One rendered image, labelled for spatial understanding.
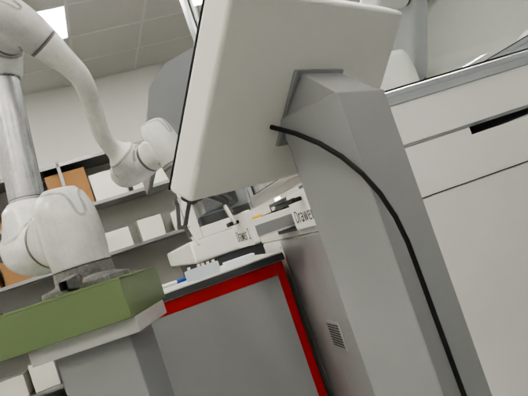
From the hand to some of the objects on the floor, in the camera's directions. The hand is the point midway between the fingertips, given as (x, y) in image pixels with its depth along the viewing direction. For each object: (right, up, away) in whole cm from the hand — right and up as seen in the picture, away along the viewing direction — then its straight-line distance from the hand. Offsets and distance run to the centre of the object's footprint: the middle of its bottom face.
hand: (215, 231), depth 199 cm
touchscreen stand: (+56, -71, -97) cm, 133 cm away
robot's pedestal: (-3, -94, -41) cm, 102 cm away
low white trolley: (+13, -92, +37) cm, 100 cm away
